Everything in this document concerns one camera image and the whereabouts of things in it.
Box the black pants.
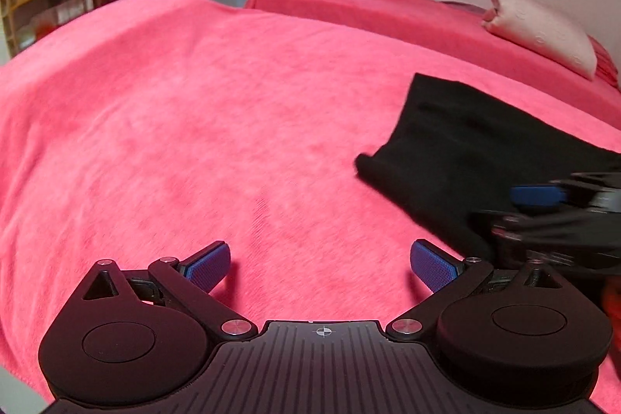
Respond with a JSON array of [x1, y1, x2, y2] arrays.
[[355, 73, 620, 257]]

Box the pale pink pillow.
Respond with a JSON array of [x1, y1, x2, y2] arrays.
[[481, 0, 597, 80]]

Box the red blanket far bed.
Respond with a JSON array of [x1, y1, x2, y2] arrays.
[[245, 0, 620, 128]]

